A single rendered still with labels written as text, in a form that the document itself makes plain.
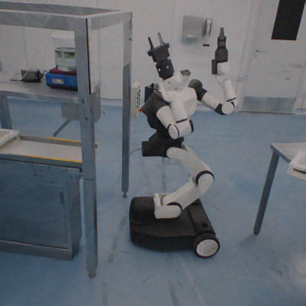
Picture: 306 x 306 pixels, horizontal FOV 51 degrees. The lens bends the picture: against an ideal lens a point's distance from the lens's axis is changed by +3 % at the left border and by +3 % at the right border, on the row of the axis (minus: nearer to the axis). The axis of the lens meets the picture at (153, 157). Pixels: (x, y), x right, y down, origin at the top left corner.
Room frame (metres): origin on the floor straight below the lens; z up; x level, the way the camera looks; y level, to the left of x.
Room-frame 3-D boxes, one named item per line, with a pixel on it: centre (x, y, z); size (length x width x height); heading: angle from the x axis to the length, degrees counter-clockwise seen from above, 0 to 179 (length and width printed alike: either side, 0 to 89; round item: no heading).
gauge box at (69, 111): (1.89, 0.47, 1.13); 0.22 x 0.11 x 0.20; 83
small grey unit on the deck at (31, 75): (1.85, 0.73, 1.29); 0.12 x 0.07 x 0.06; 83
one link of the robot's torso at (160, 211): (2.04, -0.12, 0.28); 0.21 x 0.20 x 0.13; 99
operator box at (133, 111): (2.59, 0.19, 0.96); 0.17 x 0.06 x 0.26; 173
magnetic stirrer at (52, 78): (1.81, 0.50, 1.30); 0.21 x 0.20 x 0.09; 173
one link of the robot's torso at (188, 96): (2.07, -0.09, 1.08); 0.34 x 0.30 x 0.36; 143
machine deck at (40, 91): (1.78, 0.69, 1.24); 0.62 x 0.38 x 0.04; 83
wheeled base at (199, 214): (2.05, -0.15, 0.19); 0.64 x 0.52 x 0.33; 99
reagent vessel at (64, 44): (1.80, 0.50, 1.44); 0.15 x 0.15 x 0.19
